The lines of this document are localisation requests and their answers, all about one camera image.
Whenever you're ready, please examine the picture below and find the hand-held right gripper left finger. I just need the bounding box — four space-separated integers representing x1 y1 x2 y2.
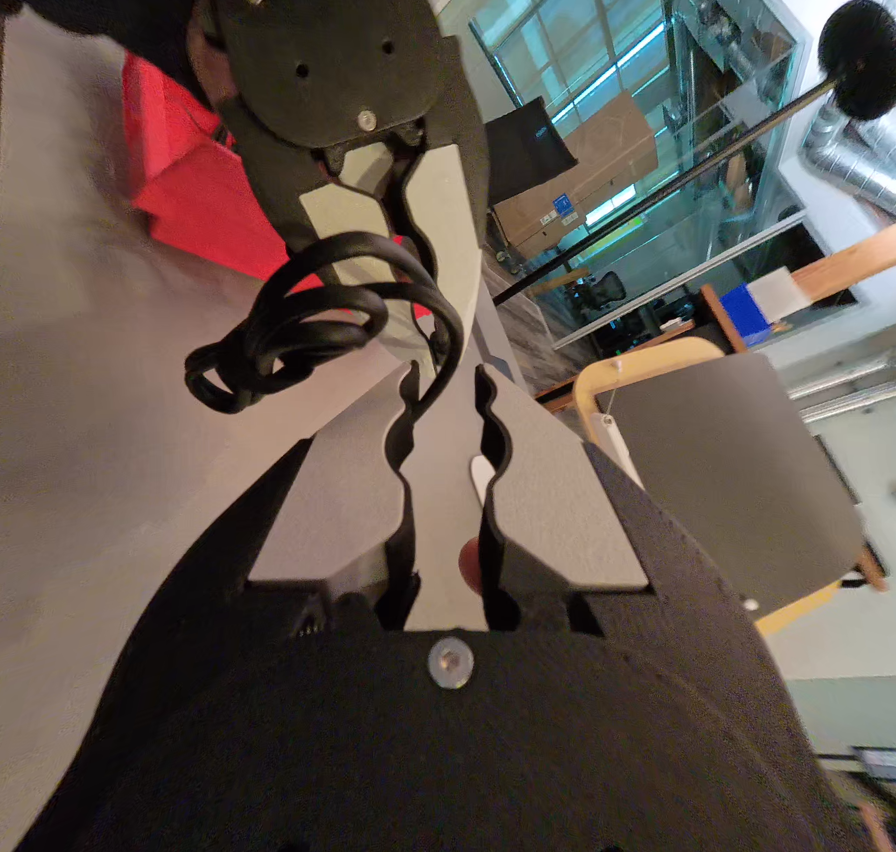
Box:
250 362 421 597

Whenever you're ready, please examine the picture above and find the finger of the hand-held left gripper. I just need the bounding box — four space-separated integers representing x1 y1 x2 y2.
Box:
406 149 484 366
299 145 428 324

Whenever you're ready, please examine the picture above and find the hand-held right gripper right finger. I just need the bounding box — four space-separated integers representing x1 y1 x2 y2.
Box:
476 366 648 601

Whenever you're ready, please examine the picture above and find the thick smooth black cable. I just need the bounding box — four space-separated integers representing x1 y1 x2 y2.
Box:
185 232 466 416

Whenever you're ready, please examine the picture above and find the red plastic bin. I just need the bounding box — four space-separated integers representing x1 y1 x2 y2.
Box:
122 51 438 324

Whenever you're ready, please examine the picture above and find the person's right hand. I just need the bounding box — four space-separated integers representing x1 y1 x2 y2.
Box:
458 537 487 597

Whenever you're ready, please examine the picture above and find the person's left hand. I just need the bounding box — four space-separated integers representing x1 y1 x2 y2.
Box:
189 0 232 108

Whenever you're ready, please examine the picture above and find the dark board with wooden rim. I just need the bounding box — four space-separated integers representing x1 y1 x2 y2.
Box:
574 337 896 636

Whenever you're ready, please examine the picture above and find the stack of cardboard boxes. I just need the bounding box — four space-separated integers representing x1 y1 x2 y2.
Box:
490 89 659 258

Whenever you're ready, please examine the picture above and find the black office chair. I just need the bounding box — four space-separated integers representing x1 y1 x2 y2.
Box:
581 271 628 314

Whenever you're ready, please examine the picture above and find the blue box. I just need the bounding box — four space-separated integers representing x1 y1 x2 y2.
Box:
719 285 774 349

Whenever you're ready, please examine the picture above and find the white box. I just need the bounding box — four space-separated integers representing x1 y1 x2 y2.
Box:
749 267 813 324

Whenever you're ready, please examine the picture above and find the wooden beam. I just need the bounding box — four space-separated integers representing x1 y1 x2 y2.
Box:
700 222 896 356

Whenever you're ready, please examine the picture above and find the black tripod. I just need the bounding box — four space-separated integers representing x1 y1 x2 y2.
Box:
493 0 896 307

